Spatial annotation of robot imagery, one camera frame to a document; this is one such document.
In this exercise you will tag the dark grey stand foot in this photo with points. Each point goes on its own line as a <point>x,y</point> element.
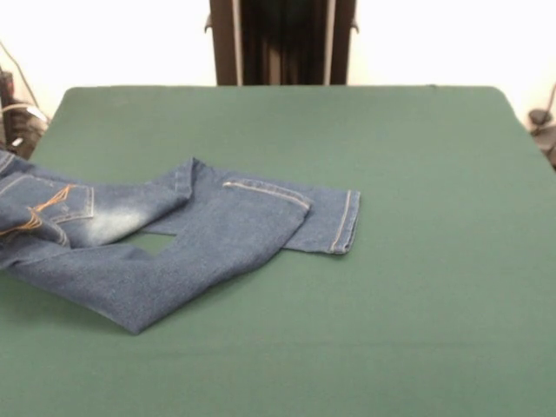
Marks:
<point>538,117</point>

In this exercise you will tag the blue denim jeans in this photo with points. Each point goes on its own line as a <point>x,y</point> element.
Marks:
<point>217,243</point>

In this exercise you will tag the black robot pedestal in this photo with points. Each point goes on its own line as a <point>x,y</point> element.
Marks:
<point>226,43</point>

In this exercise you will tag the dark green table cloth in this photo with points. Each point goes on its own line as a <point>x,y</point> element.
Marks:
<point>391,304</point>

